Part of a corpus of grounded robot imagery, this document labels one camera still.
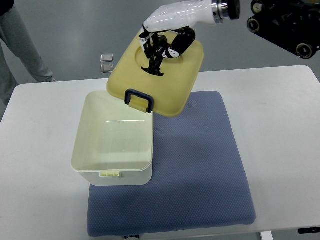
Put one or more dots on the lower metal floor plate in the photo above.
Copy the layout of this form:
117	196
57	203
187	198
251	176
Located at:
106	68

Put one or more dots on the person in grey trousers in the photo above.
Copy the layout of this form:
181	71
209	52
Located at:
14	34

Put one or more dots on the metal floor plate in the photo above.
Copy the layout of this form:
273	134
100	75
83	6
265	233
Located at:
106	57
106	68

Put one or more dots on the yellow box lid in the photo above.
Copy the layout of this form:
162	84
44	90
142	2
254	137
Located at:
166	95

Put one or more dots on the white table leg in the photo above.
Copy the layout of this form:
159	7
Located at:
266	235

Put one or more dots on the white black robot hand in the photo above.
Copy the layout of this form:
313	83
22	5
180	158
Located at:
180	17

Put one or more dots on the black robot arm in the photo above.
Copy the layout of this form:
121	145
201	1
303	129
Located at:
293	25

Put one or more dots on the upper metal floor plate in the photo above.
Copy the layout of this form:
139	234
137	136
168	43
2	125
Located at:
106	57

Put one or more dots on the blue padded mat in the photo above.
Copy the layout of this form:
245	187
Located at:
198	179

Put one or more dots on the white storage box base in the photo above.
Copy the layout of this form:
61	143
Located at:
114	142

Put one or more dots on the black table control panel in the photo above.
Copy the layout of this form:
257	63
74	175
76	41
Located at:
309	230

